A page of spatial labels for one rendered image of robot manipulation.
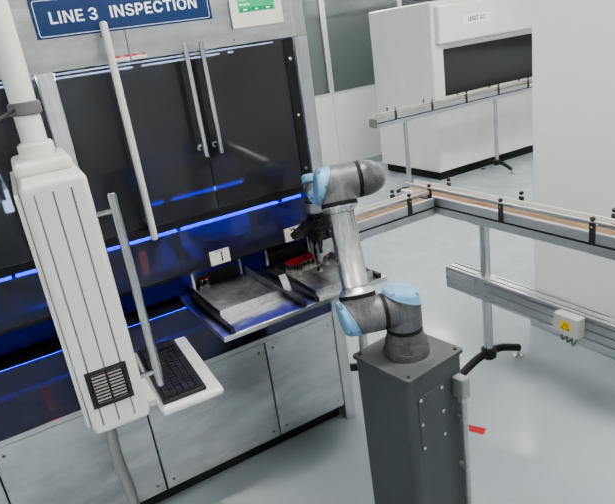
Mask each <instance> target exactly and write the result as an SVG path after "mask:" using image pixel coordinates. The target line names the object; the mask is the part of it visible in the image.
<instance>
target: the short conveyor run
mask: <svg viewBox="0 0 615 504"><path fill-rule="evenodd" d="M390 193H392V194H391V195H390V199H387V200H384V201H381V202H377V203H374V204H371V205H368V206H365V207H361V208H358V209H355V216H356V221H357V226H358V231H359V237H360V241H361V240H364V239H366V238H369V237H372V236H375V235H378V234H381V233H384V232H387V231H390V230H393V229H396V228H399V227H402V226H405V225H408V224H411V223H413V222H416V221H419V220H422V219H425V218H428V217H431V216H434V215H435V200H434V198H430V199H429V198H425V197H423V196H426V195H429V191H426V192H423V193H421V189H419V190H416V191H413V192H410V193H406V194H403V195H400V196H397V197H395V194H393V193H394V190H390ZM419 193H420V194H419ZM403 198H404V199H403ZM400 199H401V200H400ZM384 204H385V205H384ZM365 210H366V211H365Z"/></svg>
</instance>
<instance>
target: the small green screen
mask: <svg viewBox="0 0 615 504"><path fill-rule="evenodd" d="M228 6H229V11H230V17H231V23H232V29H240V28H248V27H255V26H262V25H270V24H277V23H283V22H284V19H283V12H282V5H281V0H228Z"/></svg>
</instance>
